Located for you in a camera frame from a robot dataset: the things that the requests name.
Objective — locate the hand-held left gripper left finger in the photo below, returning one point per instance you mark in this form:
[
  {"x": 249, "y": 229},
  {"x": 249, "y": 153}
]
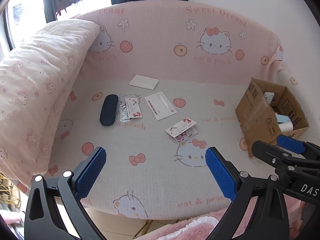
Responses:
[{"x": 91, "y": 172}]

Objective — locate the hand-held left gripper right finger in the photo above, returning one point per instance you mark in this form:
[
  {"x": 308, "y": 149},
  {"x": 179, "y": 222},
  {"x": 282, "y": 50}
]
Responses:
[{"x": 221, "y": 175}]

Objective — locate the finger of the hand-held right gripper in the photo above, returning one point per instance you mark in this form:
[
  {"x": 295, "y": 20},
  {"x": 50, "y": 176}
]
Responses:
[
  {"x": 291, "y": 145},
  {"x": 265, "y": 151}
]

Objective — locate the dark blue glasses case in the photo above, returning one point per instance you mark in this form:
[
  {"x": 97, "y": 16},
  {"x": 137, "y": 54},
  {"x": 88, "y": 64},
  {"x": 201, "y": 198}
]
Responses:
[{"x": 108, "y": 110}]

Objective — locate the white floral printed card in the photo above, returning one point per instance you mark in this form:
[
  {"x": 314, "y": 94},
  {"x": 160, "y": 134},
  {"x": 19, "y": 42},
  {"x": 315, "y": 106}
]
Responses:
[{"x": 133, "y": 107}]

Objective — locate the white container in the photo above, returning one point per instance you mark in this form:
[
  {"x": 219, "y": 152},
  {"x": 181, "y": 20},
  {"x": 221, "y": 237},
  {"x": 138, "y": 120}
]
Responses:
[{"x": 285, "y": 126}]

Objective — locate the light blue box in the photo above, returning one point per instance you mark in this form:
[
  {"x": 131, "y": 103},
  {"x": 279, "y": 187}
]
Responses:
[{"x": 282, "y": 118}]

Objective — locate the brown cardboard box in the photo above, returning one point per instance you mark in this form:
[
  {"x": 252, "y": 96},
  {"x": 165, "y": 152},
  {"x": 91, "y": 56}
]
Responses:
[{"x": 255, "y": 115}]

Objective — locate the small white packet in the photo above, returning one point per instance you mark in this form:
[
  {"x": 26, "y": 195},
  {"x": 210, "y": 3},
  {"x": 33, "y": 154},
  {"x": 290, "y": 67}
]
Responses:
[{"x": 268, "y": 96}]

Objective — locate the pink cat printed sofa cover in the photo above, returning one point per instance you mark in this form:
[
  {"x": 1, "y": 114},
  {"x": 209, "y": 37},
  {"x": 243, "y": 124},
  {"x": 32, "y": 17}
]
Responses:
[{"x": 150, "y": 160}]

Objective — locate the floral card sticker pack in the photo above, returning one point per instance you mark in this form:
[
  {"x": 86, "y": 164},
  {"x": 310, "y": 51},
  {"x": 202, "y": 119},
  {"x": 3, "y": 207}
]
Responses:
[{"x": 181, "y": 128}]

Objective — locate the clear sticker bag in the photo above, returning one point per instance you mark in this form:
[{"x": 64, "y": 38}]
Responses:
[{"x": 122, "y": 111}]

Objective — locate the pink fluffy blanket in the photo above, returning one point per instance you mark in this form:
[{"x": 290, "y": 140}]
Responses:
[{"x": 180, "y": 230}]

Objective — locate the white envelope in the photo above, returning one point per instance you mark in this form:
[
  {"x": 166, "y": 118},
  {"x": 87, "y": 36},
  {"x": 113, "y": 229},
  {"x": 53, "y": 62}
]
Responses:
[{"x": 160, "y": 105}]

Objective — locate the white spiral notebook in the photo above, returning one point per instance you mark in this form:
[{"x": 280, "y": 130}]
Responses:
[{"x": 143, "y": 82}]

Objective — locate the pink patterned pillow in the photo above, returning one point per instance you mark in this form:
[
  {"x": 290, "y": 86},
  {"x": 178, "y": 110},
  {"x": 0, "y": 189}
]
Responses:
[{"x": 37, "y": 80}]

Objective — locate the window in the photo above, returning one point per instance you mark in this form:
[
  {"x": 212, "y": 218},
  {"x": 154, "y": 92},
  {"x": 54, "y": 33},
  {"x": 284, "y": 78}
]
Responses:
[{"x": 27, "y": 2}]

